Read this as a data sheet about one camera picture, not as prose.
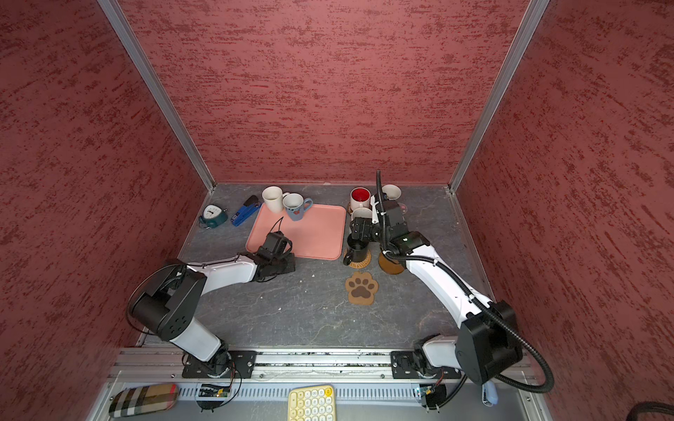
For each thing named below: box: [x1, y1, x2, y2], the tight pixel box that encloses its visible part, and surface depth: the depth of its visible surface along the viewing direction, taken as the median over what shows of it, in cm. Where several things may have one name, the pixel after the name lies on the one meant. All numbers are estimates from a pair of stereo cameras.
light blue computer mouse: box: [481, 379, 499, 407], surface depth 70 cm
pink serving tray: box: [246, 203, 347, 261], surface depth 109 cm
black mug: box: [343, 233, 369, 266], surface depth 94 cm
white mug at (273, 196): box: [261, 185, 290, 214], surface depth 108 cm
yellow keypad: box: [287, 384, 337, 421], surface depth 68 cm
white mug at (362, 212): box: [351, 206, 373, 222], surface depth 102 cm
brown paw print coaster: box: [344, 271, 380, 306], surface depth 91 cm
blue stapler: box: [229, 194, 262, 227], surface depth 111 cm
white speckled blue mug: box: [282, 192, 314, 222], surface depth 105 cm
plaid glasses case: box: [108, 384, 179, 418], surface depth 68 cm
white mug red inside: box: [350, 185, 372, 211], surface depth 109 cm
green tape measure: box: [198, 203, 229, 230], surface depth 106 cm
